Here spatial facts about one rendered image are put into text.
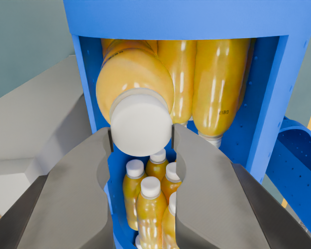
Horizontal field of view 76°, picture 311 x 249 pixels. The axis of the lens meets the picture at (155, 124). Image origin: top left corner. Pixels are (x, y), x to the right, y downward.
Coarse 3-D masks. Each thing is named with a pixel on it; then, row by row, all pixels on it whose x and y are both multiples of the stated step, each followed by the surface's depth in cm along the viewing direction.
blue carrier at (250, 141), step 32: (64, 0) 19; (96, 0) 15; (128, 0) 14; (160, 0) 13; (192, 0) 13; (224, 0) 13; (256, 0) 13; (288, 0) 14; (96, 32) 17; (128, 32) 15; (160, 32) 14; (192, 32) 14; (224, 32) 14; (256, 32) 14; (288, 32) 16; (96, 64) 32; (256, 64) 33; (288, 64) 18; (256, 96) 34; (288, 96) 21; (96, 128) 31; (192, 128) 49; (256, 128) 21; (128, 160) 48; (256, 160) 22
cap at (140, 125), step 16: (128, 96) 13; (144, 96) 12; (128, 112) 11; (144, 112) 11; (160, 112) 12; (112, 128) 12; (128, 128) 12; (144, 128) 12; (160, 128) 12; (128, 144) 13; (144, 144) 13; (160, 144) 13
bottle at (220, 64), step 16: (208, 48) 25; (224, 48) 24; (240, 48) 24; (208, 64) 26; (224, 64) 25; (240, 64) 25; (208, 80) 26; (224, 80) 26; (240, 80) 27; (208, 96) 28; (224, 96) 27; (192, 112) 32; (208, 112) 29; (224, 112) 28; (208, 128) 30; (224, 128) 30
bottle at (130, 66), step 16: (112, 48) 21; (128, 48) 18; (144, 48) 19; (112, 64) 15; (128, 64) 15; (144, 64) 15; (160, 64) 16; (112, 80) 14; (128, 80) 14; (144, 80) 14; (160, 80) 14; (96, 96) 16; (112, 96) 14; (160, 96) 13; (112, 112) 13
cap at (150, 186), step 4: (152, 176) 41; (144, 180) 40; (148, 180) 40; (152, 180) 40; (156, 180) 40; (144, 184) 39; (148, 184) 39; (152, 184) 39; (156, 184) 39; (144, 188) 38; (148, 188) 38; (152, 188) 38; (156, 188) 38; (144, 192) 38; (148, 192) 38; (152, 192) 38; (156, 192) 38; (148, 196) 39; (152, 196) 39
